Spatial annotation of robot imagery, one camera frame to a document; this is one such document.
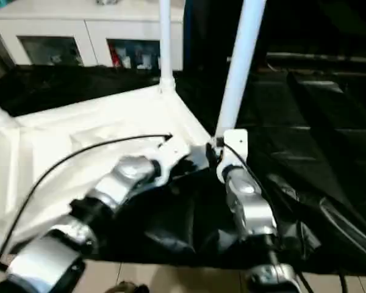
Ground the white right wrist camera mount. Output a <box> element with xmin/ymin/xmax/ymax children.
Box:
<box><xmin>215</xmin><ymin>129</ymin><xmax>249</xmax><ymax>184</ymax></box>

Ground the long grey metal bar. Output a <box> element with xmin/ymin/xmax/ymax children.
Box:
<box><xmin>267</xmin><ymin>52</ymin><xmax>366</xmax><ymax>63</ymax></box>

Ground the white glass-door cabinet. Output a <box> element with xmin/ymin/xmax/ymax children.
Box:
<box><xmin>0</xmin><ymin>0</ymin><xmax>185</xmax><ymax>71</ymax></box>

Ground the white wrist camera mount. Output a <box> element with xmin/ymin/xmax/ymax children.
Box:
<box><xmin>215</xmin><ymin>129</ymin><xmax>249</xmax><ymax>184</ymax></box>
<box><xmin>154</xmin><ymin>139</ymin><xmax>190</xmax><ymax>187</ymax></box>

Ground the dark brown rounded object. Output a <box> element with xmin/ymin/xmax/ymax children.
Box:
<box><xmin>108</xmin><ymin>282</ymin><xmax>150</xmax><ymax>293</ymax></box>

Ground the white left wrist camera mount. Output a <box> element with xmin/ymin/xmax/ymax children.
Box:
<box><xmin>154</xmin><ymin>139</ymin><xmax>190</xmax><ymax>187</ymax></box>

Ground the large black case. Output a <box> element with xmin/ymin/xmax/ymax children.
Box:
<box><xmin>182</xmin><ymin>0</ymin><xmax>366</xmax><ymax>74</ymax></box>

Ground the black work mat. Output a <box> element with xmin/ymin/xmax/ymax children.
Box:
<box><xmin>0</xmin><ymin>62</ymin><xmax>366</xmax><ymax>275</ymax></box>

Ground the white plastic table top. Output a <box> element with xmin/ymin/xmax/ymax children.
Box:
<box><xmin>0</xmin><ymin>84</ymin><xmax>216</xmax><ymax>256</ymax></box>

